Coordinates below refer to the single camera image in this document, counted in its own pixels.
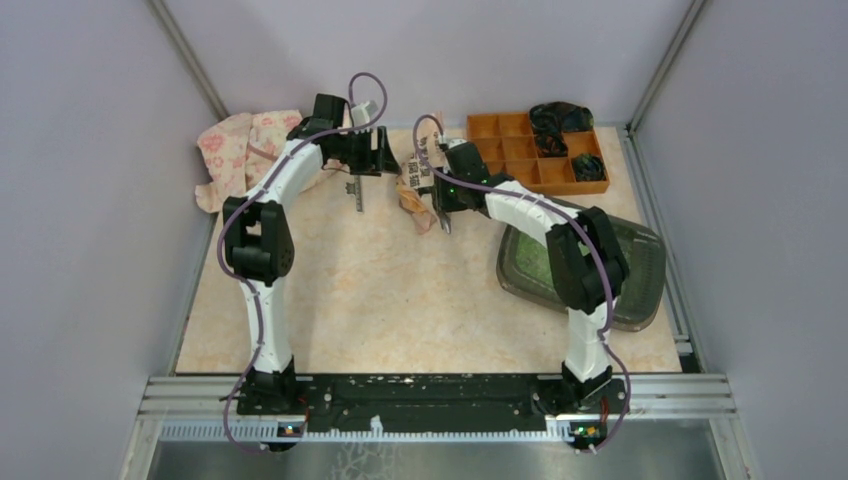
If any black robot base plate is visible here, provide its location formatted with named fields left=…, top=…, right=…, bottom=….
left=234, top=371, right=629, bottom=451

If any pink patterned cloth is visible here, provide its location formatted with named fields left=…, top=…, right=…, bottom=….
left=195, top=110, right=303, bottom=213

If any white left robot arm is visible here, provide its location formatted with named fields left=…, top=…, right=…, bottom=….
left=218, top=94, right=400, bottom=414

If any small dark cloth ball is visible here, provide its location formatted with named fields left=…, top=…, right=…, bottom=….
left=571, top=153, right=606, bottom=182

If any orange compartment tray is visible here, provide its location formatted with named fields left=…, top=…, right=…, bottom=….
left=466, top=112, right=610, bottom=196

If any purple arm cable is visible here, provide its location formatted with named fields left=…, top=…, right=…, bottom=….
left=215, top=71, right=390, bottom=456
left=411, top=113, right=633, bottom=454

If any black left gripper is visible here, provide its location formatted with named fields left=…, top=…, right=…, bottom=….
left=331, top=125, right=402, bottom=177

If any grey metal scoop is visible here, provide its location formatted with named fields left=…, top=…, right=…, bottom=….
left=432, top=193, right=452, bottom=235

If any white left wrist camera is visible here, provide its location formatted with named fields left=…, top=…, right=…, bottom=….
left=350, top=100, right=379, bottom=128

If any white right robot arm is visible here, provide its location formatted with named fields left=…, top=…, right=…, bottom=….
left=433, top=139, right=630, bottom=412

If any dark green litter box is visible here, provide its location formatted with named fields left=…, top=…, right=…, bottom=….
left=495, top=216, right=666, bottom=332

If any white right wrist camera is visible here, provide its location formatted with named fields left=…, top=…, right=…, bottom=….
left=437, top=137, right=467, bottom=152

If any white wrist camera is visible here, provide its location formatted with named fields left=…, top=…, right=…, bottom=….
left=437, top=137, right=467, bottom=152
left=350, top=100, right=379, bottom=128

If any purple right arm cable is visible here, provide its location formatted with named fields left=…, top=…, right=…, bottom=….
left=411, top=113, right=633, bottom=454

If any dark cloth on tray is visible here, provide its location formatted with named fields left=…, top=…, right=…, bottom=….
left=528, top=101, right=594, bottom=157

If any orange cat litter bag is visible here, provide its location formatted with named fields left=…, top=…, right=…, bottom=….
left=395, top=111, right=446, bottom=235

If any piano-key bag clip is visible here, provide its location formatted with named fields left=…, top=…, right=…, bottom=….
left=345, top=175, right=364, bottom=214

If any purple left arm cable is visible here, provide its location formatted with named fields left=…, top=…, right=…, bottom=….
left=215, top=71, right=390, bottom=456

